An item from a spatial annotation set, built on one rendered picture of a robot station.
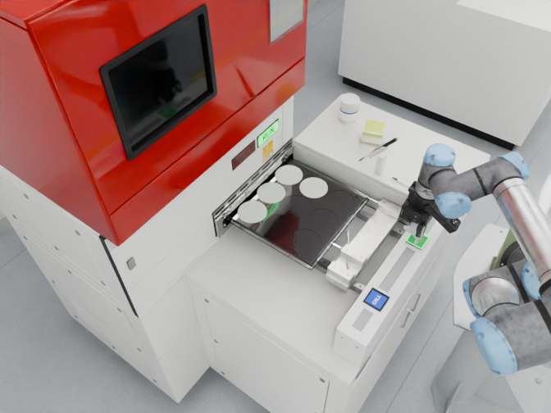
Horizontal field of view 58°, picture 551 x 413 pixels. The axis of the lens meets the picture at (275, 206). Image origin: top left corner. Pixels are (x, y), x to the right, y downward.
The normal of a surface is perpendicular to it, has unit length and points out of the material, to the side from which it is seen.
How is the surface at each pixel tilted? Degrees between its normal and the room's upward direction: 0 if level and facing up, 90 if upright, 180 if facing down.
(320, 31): 0
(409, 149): 0
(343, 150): 0
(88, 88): 90
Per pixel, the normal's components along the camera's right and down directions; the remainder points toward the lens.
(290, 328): -0.01, -0.65
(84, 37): 0.80, 0.44
